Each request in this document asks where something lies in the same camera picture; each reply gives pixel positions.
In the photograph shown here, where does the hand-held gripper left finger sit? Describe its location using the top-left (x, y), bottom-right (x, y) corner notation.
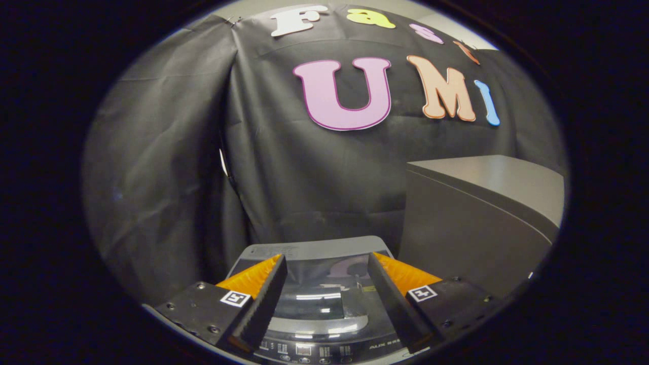
top-left (143, 253), bottom-right (289, 355)

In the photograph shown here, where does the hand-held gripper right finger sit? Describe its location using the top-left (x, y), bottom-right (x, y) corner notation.
top-left (367, 252), bottom-right (503, 354)

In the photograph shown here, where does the dark grey washing machine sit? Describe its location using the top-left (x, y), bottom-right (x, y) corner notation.
top-left (226, 236), bottom-right (421, 365)

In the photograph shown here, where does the beige cabinet with grey top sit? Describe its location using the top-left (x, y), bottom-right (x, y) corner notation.
top-left (398, 155), bottom-right (565, 300)

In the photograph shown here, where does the black backdrop cloth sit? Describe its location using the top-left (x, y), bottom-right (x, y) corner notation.
top-left (81, 5), bottom-right (567, 305)

